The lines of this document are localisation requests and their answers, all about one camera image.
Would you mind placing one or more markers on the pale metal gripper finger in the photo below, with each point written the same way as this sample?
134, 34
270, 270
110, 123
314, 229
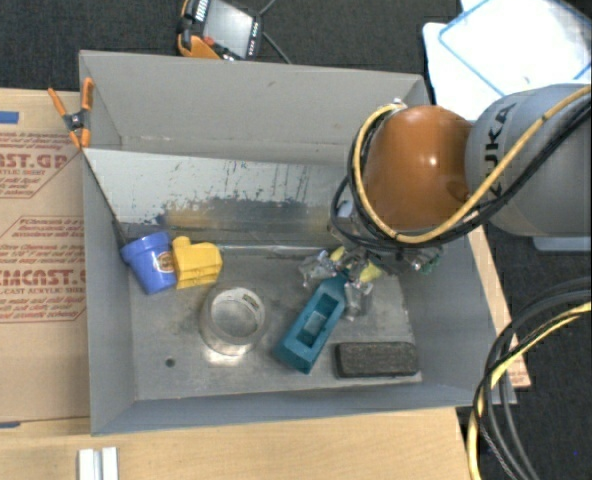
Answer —
359, 295
318, 269

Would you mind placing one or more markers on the yellow long toy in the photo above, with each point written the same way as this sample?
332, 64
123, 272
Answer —
373, 271

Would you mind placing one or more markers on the teal open box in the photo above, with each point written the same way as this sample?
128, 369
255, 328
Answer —
308, 330

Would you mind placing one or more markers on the dark green flat block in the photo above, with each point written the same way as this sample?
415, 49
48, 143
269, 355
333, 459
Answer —
376, 359

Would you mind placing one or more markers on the clear glass cup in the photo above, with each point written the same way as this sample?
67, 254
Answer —
232, 320

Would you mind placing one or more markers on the yellow toy block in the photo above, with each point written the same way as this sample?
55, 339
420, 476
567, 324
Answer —
196, 263

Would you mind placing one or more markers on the grey metal bin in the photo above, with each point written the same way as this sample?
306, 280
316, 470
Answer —
256, 118

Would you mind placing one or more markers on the blue toy flower pot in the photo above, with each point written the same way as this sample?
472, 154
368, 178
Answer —
148, 265

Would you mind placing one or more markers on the brown cardboard board red print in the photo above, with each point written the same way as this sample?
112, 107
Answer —
36, 248

